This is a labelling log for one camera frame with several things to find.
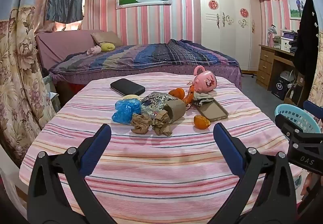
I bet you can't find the white wardrobe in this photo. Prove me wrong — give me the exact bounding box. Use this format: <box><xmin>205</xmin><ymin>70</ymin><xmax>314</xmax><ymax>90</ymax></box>
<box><xmin>197</xmin><ymin>0</ymin><xmax>263</xmax><ymax>71</ymax></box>

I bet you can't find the pink cartoon mug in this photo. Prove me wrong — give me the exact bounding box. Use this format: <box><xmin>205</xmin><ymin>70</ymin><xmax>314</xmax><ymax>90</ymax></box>
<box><xmin>193</xmin><ymin>66</ymin><xmax>217</xmax><ymax>93</ymax></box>

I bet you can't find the white box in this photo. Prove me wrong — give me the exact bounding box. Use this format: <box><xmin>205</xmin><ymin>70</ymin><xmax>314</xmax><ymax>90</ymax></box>
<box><xmin>274</xmin><ymin>36</ymin><xmax>293</xmax><ymax>51</ymax></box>

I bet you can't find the brown paper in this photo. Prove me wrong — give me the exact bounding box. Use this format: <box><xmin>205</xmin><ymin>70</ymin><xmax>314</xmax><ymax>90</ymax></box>
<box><xmin>151</xmin><ymin>110</ymin><xmax>173</xmax><ymax>136</ymax></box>
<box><xmin>131</xmin><ymin>113</ymin><xmax>153</xmax><ymax>135</ymax></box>

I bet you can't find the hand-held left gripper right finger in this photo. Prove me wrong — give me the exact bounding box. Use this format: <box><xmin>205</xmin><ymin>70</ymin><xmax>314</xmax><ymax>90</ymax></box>
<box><xmin>209</xmin><ymin>123</ymin><xmax>298</xmax><ymax>224</ymax></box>

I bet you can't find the pink plush toy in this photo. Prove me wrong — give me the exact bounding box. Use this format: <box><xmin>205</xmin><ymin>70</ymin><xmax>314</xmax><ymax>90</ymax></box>
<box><xmin>86</xmin><ymin>46</ymin><xmax>101</xmax><ymax>56</ymax></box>

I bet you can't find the small framed couple photo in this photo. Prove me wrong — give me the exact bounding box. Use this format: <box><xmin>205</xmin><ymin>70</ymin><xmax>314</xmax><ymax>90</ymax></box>
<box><xmin>288</xmin><ymin>0</ymin><xmax>307</xmax><ymax>20</ymax></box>

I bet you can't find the striped purple blue quilt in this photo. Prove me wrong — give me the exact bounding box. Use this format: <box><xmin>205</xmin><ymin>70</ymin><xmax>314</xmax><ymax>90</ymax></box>
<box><xmin>48</xmin><ymin>39</ymin><xmax>240</xmax><ymax>73</ymax></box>

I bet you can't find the purple bed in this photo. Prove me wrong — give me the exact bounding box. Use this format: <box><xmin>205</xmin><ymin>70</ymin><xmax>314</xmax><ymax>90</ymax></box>
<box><xmin>35</xmin><ymin>29</ymin><xmax>244</xmax><ymax>93</ymax></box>

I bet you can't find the white round appliance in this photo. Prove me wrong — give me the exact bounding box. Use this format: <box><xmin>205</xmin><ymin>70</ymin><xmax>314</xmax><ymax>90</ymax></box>
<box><xmin>280</xmin><ymin>70</ymin><xmax>296</xmax><ymax>83</ymax></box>

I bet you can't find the desk lamp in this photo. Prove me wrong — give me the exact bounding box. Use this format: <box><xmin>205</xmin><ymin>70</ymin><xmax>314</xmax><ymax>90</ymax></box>
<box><xmin>267</xmin><ymin>24</ymin><xmax>277</xmax><ymax>49</ymax></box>

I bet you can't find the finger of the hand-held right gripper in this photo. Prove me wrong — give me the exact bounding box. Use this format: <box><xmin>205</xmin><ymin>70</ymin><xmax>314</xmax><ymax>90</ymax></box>
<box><xmin>275</xmin><ymin>113</ymin><xmax>323</xmax><ymax>142</ymax></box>
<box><xmin>303</xmin><ymin>101</ymin><xmax>323</xmax><ymax>119</ymax></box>

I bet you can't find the black printed box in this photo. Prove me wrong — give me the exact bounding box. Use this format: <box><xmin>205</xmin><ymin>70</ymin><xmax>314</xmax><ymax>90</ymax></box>
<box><xmin>271</xmin><ymin>75</ymin><xmax>290</xmax><ymax>100</ymax></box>

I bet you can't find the pink striped bedsheet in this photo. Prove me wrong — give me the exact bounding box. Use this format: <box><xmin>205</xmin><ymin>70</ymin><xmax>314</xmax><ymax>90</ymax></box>
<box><xmin>19</xmin><ymin>72</ymin><xmax>303</xmax><ymax>224</ymax></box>

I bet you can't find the black coat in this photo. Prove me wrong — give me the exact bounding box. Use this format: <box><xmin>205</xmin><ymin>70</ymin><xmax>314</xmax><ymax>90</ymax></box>
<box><xmin>293</xmin><ymin>0</ymin><xmax>323</xmax><ymax>103</ymax></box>

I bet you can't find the khaki phone case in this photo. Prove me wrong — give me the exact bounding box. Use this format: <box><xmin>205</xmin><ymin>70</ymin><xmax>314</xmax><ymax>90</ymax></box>
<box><xmin>195</xmin><ymin>99</ymin><xmax>229</xmax><ymax>122</ymax></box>

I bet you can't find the brown pillow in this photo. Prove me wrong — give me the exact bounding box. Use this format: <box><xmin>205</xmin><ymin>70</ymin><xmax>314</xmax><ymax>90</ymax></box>
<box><xmin>91</xmin><ymin>31</ymin><xmax>123</xmax><ymax>48</ymax></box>

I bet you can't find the orange peel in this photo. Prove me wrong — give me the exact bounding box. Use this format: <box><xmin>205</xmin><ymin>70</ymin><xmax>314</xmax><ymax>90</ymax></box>
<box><xmin>193</xmin><ymin>115</ymin><xmax>211</xmax><ymax>129</ymax></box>

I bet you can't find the black printed snack bag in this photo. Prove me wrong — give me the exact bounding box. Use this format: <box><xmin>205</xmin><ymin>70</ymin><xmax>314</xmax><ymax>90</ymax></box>
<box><xmin>140</xmin><ymin>91</ymin><xmax>179</xmax><ymax>116</ymax></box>

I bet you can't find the yellow plush toy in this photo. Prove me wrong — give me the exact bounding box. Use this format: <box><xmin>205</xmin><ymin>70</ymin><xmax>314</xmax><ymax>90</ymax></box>
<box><xmin>99</xmin><ymin>42</ymin><xmax>115</xmax><ymax>53</ymax></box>

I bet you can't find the orange cloth item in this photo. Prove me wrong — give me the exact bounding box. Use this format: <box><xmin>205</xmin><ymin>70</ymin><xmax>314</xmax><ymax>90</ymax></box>
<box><xmin>168</xmin><ymin>88</ymin><xmax>186</xmax><ymax>100</ymax></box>

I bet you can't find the light blue plastic basket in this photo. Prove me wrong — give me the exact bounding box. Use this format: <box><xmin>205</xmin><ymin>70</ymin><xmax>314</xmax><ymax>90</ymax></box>
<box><xmin>275</xmin><ymin>104</ymin><xmax>322</xmax><ymax>134</ymax></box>

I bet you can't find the cardboard box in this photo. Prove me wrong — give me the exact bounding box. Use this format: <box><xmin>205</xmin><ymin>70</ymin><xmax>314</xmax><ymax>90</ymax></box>
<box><xmin>284</xmin><ymin>80</ymin><xmax>306</xmax><ymax>106</ymax></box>

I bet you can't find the wooden desk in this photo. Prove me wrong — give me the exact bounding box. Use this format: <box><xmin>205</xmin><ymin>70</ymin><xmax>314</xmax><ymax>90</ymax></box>
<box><xmin>259</xmin><ymin>44</ymin><xmax>306</xmax><ymax>88</ymax></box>

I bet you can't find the blue plastic bag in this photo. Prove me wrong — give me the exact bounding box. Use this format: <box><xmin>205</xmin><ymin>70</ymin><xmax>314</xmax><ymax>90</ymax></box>
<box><xmin>112</xmin><ymin>99</ymin><xmax>142</xmax><ymax>123</ymax></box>

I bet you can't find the beige floral curtain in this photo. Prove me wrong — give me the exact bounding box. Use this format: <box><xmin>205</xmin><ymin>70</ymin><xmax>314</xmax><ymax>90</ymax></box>
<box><xmin>0</xmin><ymin>0</ymin><xmax>61</xmax><ymax>166</ymax></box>
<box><xmin>306</xmin><ymin>32</ymin><xmax>323</xmax><ymax>108</ymax></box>

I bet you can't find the grey cloth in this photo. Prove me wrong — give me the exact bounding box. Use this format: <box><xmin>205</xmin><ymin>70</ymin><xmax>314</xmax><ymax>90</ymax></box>
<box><xmin>193</xmin><ymin>92</ymin><xmax>215</xmax><ymax>106</ymax></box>

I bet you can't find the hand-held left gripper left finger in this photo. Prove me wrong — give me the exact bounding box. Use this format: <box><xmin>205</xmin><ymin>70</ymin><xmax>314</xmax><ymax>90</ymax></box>
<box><xmin>27</xmin><ymin>124</ymin><xmax>119</xmax><ymax>224</ymax></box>

